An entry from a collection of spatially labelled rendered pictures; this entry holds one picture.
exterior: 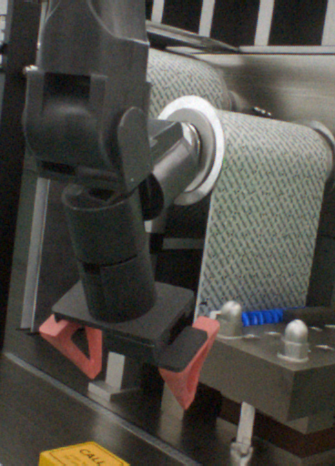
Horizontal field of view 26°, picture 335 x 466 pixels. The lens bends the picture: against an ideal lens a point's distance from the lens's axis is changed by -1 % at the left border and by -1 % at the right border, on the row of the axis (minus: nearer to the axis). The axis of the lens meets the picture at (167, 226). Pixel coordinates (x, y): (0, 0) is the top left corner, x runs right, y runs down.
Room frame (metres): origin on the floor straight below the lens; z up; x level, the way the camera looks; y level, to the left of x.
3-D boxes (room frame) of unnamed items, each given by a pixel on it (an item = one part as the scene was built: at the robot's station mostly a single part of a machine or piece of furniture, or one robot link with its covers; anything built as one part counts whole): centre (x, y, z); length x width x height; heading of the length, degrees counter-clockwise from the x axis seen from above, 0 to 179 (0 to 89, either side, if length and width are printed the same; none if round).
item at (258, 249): (1.04, -0.14, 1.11); 0.23 x 0.01 x 0.18; 133
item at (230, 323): (0.90, -0.09, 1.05); 0.04 x 0.04 x 0.04
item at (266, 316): (1.03, -0.16, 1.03); 0.21 x 0.04 x 0.03; 133
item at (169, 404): (1.04, -0.14, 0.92); 0.28 x 0.04 x 0.04; 133
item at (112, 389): (1.00, 0.04, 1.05); 0.06 x 0.05 x 0.31; 133
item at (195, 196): (1.00, -0.01, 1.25); 0.15 x 0.01 x 0.15; 43
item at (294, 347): (0.84, -0.17, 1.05); 0.04 x 0.04 x 0.04
